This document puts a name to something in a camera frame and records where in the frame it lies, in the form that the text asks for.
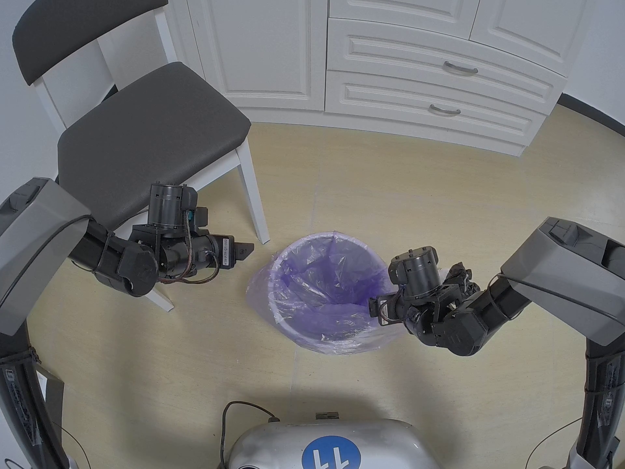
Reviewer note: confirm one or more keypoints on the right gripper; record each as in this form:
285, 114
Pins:
394, 310

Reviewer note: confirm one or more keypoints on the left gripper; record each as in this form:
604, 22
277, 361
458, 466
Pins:
205, 254

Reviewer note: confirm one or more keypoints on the purple plastic bag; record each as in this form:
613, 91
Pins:
312, 271

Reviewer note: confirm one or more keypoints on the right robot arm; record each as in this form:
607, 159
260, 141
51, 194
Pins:
561, 281

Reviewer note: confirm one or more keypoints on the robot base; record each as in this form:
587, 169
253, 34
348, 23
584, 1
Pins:
332, 445

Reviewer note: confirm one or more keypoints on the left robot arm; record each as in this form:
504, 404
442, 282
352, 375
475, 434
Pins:
46, 242

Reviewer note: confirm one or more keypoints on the crumpled black plastic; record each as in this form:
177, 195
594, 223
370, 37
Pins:
464, 277

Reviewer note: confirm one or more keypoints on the white trash bin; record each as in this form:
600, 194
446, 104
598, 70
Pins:
293, 332

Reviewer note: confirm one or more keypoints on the white chair grey cushions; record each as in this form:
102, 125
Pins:
146, 135

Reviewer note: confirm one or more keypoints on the white wardrobe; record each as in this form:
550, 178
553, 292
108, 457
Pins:
390, 42

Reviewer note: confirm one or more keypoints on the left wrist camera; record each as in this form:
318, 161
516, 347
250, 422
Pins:
200, 217

